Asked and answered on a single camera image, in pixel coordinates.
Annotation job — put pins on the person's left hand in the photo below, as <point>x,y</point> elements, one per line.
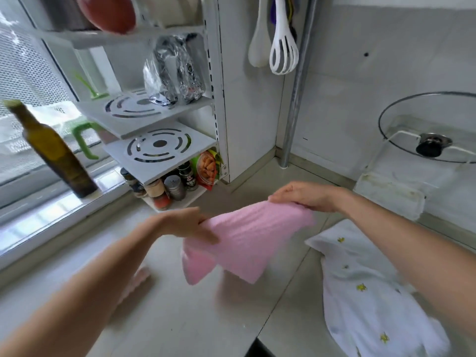
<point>186,223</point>

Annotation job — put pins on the person's right hand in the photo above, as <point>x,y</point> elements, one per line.
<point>312,195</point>

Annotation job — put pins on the pink muslin cloth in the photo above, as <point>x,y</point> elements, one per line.
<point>245,241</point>

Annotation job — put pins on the light pink ribbed towel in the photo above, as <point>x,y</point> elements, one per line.
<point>137,282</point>

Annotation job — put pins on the white banana print cloth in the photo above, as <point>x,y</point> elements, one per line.
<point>364,312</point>

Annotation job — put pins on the person's right forearm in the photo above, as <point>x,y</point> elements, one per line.
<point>416,249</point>

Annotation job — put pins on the person's left forearm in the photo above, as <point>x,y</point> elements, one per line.
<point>82,290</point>

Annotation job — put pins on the steel shaker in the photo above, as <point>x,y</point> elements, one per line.
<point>174,189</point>

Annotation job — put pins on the tan and red spice jar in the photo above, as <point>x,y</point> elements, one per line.
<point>158,193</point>

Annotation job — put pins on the black-lidded spice jar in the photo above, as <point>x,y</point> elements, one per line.
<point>137,189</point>
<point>187,178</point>
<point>128,176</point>

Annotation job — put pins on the red and green snack packet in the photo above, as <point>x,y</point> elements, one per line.
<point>208,169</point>

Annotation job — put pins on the white drip tray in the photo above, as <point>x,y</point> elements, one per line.
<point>390,197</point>

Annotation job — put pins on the white tiered shelf rack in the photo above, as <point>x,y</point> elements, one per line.
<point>201,143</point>

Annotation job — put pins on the grey metal pipe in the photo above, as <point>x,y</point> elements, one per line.
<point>297,100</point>

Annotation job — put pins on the glass pot lid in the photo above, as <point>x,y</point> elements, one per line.
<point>433,144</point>

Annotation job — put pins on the dark green glass bottle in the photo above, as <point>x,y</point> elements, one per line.
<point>55,152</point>

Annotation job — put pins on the white plastic spoon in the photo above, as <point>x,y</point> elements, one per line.
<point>260,52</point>

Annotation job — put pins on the white slotted utensil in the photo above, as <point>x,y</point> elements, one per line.
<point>280,18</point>

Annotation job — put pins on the red round object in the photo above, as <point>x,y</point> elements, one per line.
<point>108,14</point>

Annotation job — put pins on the white window frame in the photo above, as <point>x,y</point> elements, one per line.
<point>18,193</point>

